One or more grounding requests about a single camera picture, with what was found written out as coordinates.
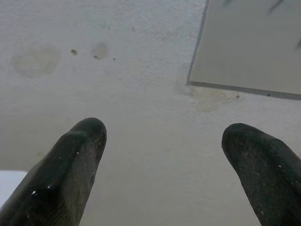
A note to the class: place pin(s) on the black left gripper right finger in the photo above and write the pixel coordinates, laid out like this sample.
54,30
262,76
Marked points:
268,174

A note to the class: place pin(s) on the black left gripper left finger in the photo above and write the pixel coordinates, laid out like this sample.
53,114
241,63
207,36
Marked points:
58,179

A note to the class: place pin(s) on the large white folding table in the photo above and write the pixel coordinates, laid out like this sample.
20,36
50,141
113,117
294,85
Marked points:
70,35

